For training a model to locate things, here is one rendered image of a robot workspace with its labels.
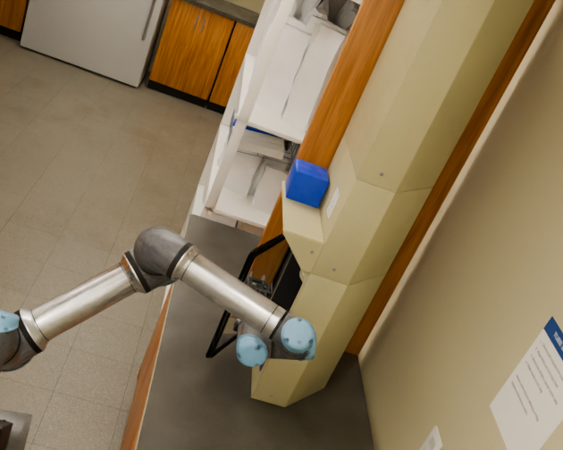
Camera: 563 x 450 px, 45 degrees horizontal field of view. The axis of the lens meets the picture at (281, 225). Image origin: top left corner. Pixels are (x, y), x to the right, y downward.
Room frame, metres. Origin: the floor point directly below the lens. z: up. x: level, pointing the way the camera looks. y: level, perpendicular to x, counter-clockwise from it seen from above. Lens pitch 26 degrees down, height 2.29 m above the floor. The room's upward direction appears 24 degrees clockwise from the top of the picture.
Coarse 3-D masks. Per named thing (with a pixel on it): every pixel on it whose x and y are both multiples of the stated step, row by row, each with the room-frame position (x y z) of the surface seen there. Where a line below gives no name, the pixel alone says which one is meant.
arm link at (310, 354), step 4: (272, 344) 1.35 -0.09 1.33; (276, 344) 1.35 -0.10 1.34; (272, 348) 1.34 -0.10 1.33; (276, 348) 1.34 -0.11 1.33; (280, 348) 1.34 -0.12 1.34; (312, 348) 1.36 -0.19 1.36; (272, 352) 1.34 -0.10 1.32; (276, 352) 1.34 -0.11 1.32; (280, 352) 1.35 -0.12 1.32; (308, 352) 1.36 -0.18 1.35; (312, 352) 1.36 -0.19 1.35; (272, 356) 1.35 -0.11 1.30; (276, 356) 1.35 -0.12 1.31; (280, 356) 1.35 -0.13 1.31; (284, 356) 1.35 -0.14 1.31; (288, 356) 1.33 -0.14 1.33; (292, 356) 1.32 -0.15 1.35; (296, 356) 1.32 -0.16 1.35; (300, 356) 1.35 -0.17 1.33; (304, 356) 1.36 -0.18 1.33; (308, 356) 1.36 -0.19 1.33; (312, 356) 1.36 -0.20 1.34; (300, 360) 1.37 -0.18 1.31; (304, 360) 1.36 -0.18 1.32; (308, 360) 1.37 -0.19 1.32
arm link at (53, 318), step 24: (120, 264) 1.39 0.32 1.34; (72, 288) 1.33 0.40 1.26; (96, 288) 1.33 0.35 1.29; (120, 288) 1.35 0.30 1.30; (144, 288) 1.38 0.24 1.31; (24, 312) 1.26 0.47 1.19; (48, 312) 1.27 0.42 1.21; (72, 312) 1.29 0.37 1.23; (96, 312) 1.32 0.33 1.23; (24, 336) 1.21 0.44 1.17; (48, 336) 1.25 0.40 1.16; (24, 360) 1.22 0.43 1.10
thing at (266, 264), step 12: (252, 252) 1.63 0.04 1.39; (264, 252) 1.70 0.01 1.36; (276, 252) 1.80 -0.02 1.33; (252, 264) 1.66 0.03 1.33; (264, 264) 1.75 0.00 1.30; (276, 264) 1.85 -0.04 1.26; (240, 276) 1.62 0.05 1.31; (252, 276) 1.70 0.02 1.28; (228, 324) 1.67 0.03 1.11; (228, 336) 1.71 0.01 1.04; (216, 348) 1.66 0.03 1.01
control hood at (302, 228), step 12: (288, 204) 1.74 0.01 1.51; (300, 204) 1.78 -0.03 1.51; (288, 216) 1.67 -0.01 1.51; (300, 216) 1.71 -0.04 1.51; (312, 216) 1.74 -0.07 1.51; (288, 228) 1.61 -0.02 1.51; (300, 228) 1.64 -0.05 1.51; (312, 228) 1.67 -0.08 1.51; (288, 240) 1.59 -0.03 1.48; (300, 240) 1.60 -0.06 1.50; (312, 240) 1.60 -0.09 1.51; (300, 252) 1.60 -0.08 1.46; (312, 252) 1.60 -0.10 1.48; (300, 264) 1.60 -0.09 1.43; (312, 264) 1.61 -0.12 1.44
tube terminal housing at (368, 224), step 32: (352, 192) 1.61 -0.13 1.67; (384, 192) 1.62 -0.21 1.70; (416, 192) 1.73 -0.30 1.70; (352, 224) 1.62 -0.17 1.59; (384, 224) 1.65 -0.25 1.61; (320, 256) 1.61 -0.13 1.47; (352, 256) 1.63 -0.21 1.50; (384, 256) 1.74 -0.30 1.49; (320, 288) 1.62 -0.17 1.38; (352, 288) 1.66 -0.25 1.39; (320, 320) 1.63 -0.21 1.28; (352, 320) 1.75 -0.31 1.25; (320, 352) 1.67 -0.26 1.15; (256, 384) 1.61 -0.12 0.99; (288, 384) 1.63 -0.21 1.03; (320, 384) 1.76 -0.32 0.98
